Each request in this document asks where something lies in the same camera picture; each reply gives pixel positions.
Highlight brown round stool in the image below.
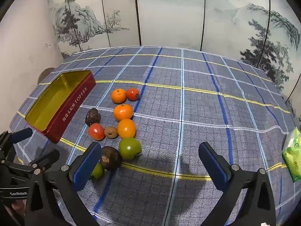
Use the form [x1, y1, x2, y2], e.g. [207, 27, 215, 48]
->
[37, 67, 55, 85]

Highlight red and gold tin box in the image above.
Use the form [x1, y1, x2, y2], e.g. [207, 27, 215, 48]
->
[25, 70, 96, 144]

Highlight orange mandarin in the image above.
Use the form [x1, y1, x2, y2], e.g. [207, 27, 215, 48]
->
[111, 88, 127, 104]
[113, 104, 133, 122]

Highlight red tomato with dark stem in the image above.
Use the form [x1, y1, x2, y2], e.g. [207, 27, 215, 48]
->
[126, 88, 141, 102]

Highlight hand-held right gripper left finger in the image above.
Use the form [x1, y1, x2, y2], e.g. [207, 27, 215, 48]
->
[25, 142, 102, 226]

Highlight blue checked tablecloth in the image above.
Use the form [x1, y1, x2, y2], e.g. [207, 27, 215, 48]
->
[9, 46, 298, 226]

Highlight brown kiwi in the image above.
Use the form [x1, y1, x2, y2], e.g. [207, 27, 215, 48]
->
[104, 126, 119, 139]

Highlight yellow-green round fruit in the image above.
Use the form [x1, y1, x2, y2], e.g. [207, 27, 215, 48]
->
[90, 162, 104, 181]

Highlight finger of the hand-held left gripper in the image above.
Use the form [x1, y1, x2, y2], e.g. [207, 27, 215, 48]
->
[9, 128, 33, 144]
[28, 149, 61, 170]

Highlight smooth orange citrus fruit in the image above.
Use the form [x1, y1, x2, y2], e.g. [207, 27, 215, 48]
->
[117, 119, 136, 138]

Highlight dark purple passion fruit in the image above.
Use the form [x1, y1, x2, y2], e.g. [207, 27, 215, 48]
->
[99, 146, 122, 171]
[85, 108, 102, 127]

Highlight green plastic packet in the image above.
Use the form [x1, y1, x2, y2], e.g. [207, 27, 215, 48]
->
[282, 127, 301, 183]

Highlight green tomato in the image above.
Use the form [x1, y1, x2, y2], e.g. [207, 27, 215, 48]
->
[118, 137, 142, 160]

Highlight ink landscape folding screen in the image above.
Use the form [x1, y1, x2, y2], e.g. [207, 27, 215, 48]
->
[46, 0, 301, 120]

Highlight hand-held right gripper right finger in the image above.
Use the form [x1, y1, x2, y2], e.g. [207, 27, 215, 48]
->
[198, 142, 276, 226]

